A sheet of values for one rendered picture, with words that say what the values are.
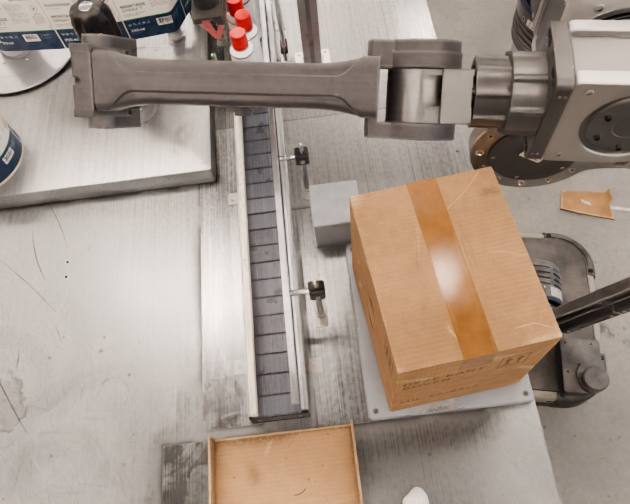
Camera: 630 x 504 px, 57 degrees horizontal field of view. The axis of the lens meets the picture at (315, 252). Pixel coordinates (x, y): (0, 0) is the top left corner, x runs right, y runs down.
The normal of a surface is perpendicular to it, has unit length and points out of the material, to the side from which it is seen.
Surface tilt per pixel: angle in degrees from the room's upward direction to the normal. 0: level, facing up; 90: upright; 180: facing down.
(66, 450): 0
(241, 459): 0
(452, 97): 41
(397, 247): 0
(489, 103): 59
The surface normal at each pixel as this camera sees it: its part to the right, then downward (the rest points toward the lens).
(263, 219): -0.07, -0.44
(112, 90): -0.04, 0.26
